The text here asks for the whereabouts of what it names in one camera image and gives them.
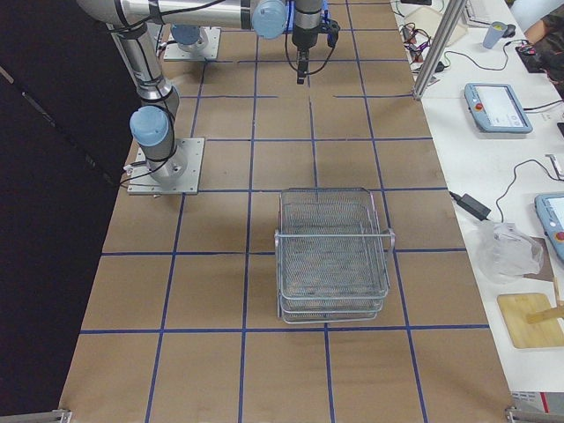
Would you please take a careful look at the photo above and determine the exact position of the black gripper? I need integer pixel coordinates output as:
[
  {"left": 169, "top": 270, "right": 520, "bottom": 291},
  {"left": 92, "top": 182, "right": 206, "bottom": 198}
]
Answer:
[{"left": 292, "top": 9, "right": 318, "bottom": 85}]

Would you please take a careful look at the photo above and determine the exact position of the beige box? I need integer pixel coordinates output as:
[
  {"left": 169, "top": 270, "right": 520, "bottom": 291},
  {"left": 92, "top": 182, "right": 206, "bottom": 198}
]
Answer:
[{"left": 405, "top": 6, "right": 468, "bottom": 47}]

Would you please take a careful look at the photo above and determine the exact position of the blue grey cup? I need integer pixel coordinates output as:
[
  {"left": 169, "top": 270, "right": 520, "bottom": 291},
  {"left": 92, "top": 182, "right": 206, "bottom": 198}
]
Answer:
[{"left": 482, "top": 21, "right": 507, "bottom": 49}]

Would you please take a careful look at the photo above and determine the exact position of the upper teach pendant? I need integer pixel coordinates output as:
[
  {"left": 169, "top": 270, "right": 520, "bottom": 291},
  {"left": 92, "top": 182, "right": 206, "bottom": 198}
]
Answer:
[{"left": 464, "top": 83, "right": 533, "bottom": 134}]

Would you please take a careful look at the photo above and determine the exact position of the teach pendant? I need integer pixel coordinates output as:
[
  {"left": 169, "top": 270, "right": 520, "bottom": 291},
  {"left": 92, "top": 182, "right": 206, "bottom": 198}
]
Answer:
[
  {"left": 464, "top": 83, "right": 533, "bottom": 134},
  {"left": 534, "top": 192, "right": 563, "bottom": 262}
]

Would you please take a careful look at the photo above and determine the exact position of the black power adapter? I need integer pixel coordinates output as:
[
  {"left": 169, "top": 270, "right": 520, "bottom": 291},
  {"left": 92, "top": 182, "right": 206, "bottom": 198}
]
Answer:
[{"left": 456, "top": 194, "right": 491, "bottom": 221}]

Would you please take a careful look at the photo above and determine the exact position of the clear plastic bag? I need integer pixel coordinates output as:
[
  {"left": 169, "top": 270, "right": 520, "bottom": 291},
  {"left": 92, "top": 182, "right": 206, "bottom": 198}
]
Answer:
[{"left": 476, "top": 220, "right": 544, "bottom": 278}]

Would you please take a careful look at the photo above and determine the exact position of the lower teach pendant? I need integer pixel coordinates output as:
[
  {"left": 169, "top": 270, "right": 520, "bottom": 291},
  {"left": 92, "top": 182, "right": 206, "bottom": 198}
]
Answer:
[{"left": 534, "top": 192, "right": 563, "bottom": 262}]

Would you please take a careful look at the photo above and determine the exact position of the wooden board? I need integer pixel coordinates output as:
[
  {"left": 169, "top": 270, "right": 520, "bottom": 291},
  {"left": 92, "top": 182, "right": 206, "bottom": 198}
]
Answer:
[{"left": 497, "top": 293, "right": 563, "bottom": 349}]

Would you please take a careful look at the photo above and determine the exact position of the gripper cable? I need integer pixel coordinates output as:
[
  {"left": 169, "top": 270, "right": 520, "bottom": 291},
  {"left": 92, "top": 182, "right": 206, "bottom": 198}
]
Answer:
[{"left": 284, "top": 30, "right": 336, "bottom": 76}]

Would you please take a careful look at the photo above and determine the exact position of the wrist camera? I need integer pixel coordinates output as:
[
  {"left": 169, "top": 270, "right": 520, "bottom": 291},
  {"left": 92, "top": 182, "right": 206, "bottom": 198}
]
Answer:
[{"left": 319, "top": 19, "right": 340, "bottom": 48}]

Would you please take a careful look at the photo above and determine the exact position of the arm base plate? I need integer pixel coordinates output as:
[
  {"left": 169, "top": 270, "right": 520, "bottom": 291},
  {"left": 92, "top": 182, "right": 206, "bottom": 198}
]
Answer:
[
  {"left": 126, "top": 137, "right": 205, "bottom": 196},
  {"left": 164, "top": 25, "right": 221, "bottom": 62}
]

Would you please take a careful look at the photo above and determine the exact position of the aluminium frame post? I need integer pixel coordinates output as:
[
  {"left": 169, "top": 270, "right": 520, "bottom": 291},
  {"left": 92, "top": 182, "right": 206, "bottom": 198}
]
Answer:
[{"left": 412, "top": 0, "right": 465, "bottom": 100}]

